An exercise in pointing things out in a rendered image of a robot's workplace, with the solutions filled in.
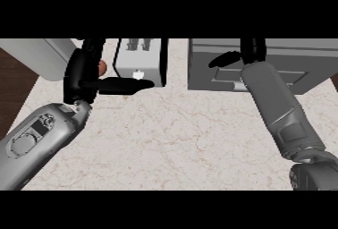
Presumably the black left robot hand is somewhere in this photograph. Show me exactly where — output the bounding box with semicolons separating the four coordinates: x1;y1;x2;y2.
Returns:
63;38;157;106

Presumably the dark grey cabinet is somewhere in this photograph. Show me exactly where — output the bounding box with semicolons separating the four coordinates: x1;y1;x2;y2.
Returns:
188;38;338;96

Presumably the pale grey boxy appliance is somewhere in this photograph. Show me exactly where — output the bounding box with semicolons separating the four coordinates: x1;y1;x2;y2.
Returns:
113;38;170;88

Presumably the dark grey drawer front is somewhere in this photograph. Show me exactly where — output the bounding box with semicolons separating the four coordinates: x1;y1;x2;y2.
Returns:
188;55;331;96

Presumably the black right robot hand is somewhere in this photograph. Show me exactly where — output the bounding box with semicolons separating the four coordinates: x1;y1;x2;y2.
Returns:
207;38;269;69

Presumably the brown can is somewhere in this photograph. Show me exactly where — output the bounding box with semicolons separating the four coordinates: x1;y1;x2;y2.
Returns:
97;58;110;78

